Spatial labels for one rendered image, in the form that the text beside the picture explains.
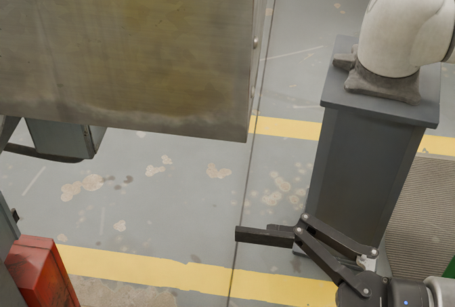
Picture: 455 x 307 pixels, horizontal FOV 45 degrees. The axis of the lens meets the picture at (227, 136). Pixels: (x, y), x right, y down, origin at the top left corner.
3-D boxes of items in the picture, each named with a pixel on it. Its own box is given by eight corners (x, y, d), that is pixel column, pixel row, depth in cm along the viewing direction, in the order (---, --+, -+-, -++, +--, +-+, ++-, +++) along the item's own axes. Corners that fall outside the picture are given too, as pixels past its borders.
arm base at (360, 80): (336, 44, 145) (340, 26, 141) (422, 59, 141) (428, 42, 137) (326, 88, 133) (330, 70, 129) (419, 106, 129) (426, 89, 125)
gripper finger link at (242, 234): (294, 238, 63) (294, 232, 63) (234, 230, 63) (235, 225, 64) (292, 249, 65) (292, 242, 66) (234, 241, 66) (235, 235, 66)
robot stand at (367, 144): (306, 190, 199) (336, 33, 148) (382, 208, 194) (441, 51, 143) (291, 254, 181) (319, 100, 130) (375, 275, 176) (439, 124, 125)
